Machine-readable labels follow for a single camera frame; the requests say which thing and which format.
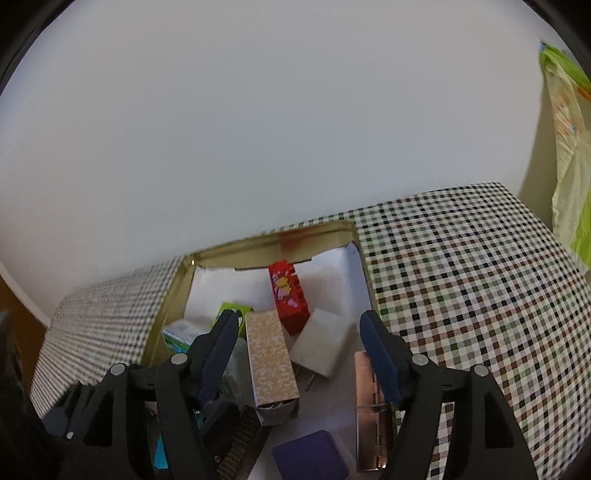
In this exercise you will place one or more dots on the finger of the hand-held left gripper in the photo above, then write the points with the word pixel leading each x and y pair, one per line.
pixel 221 429

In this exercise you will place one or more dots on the purple block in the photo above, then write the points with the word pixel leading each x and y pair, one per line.
pixel 309 457

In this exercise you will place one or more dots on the white paper liner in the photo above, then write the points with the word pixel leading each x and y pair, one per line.
pixel 207 295

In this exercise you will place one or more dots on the green printed cloth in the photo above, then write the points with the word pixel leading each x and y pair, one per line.
pixel 572 161

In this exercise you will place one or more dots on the patterned beige and white box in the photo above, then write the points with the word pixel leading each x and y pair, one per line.
pixel 270 364

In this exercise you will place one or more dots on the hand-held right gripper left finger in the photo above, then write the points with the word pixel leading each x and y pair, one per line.
pixel 219 355

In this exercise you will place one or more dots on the red cartoon print box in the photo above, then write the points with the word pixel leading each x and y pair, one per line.
pixel 288 300

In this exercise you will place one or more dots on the white power plug adapter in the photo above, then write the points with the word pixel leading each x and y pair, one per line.
pixel 321 344

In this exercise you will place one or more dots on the green block with soccer print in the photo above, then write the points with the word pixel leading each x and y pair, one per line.
pixel 233 307

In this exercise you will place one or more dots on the gold metal tin box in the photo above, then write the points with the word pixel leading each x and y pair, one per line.
pixel 244 257

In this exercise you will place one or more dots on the checked tablecloth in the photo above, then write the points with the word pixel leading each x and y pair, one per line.
pixel 461 277

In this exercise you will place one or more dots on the cyan card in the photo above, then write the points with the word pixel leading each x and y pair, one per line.
pixel 160 454

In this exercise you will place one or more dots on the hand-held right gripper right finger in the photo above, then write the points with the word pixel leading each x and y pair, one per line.
pixel 381 355

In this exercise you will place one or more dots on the brown comb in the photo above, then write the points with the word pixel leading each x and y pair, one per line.
pixel 240 447

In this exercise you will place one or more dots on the brown wooden door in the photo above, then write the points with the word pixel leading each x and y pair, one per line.
pixel 23 318

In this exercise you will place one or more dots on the clear plastic wrapper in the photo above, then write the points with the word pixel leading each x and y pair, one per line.
pixel 238 369

